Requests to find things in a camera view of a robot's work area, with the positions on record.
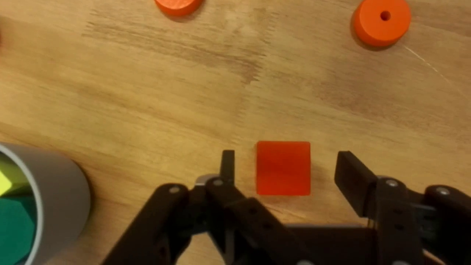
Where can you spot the yellow block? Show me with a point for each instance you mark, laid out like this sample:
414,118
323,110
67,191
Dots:
4,180

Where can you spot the grey measuring cup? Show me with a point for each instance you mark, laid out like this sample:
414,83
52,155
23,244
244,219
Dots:
61,196

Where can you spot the orange block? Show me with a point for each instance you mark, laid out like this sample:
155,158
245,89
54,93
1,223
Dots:
283,168

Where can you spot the orange disc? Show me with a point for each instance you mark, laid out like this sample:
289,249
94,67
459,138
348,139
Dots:
383,23
179,5

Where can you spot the green block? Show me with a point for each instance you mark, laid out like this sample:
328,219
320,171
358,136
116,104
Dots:
16,230

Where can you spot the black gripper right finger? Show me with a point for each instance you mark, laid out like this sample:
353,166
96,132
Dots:
422,226

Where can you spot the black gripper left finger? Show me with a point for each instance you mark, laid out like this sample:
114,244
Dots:
172,230

